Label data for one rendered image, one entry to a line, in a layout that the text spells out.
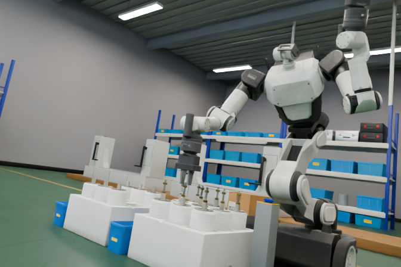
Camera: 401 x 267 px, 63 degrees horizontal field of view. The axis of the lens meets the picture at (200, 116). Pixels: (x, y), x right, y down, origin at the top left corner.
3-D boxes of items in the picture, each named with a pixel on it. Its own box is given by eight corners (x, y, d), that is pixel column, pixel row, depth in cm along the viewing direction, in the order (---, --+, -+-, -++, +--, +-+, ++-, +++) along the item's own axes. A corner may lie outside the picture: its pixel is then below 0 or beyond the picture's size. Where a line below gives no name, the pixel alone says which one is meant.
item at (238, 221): (246, 257, 139) (252, 213, 142) (228, 256, 135) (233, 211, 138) (234, 250, 148) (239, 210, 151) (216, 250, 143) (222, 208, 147)
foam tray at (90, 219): (122, 226, 202) (127, 196, 205) (165, 242, 176) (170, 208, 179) (62, 227, 173) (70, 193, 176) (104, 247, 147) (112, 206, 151)
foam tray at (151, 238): (187, 250, 166) (193, 214, 169) (253, 273, 141) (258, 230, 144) (126, 256, 137) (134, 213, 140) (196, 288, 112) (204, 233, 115)
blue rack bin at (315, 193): (312, 199, 611) (312, 188, 615) (333, 203, 587) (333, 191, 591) (302, 198, 573) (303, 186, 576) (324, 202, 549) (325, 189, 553)
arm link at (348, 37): (355, 18, 124) (351, 49, 126) (372, 20, 129) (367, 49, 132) (330, 19, 133) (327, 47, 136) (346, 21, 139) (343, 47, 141)
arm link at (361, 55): (352, 29, 128) (360, 62, 127) (366, 30, 133) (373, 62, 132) (339, 36, 134) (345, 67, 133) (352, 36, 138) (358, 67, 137)
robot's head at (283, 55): (283, 61, 165) (279, 44, 162) (300, 61, 157) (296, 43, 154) (275, 67, 162) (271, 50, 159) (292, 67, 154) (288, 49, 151)
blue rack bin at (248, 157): (252, 164, 708) (253, 155, 712) (268, 166, 684) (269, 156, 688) (240, 161, 671) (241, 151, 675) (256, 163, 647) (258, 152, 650)
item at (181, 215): (166, 252, 125) (174, 205, 129) (160, 246, 134) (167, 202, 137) (190, 254, 128) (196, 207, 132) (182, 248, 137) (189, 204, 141)
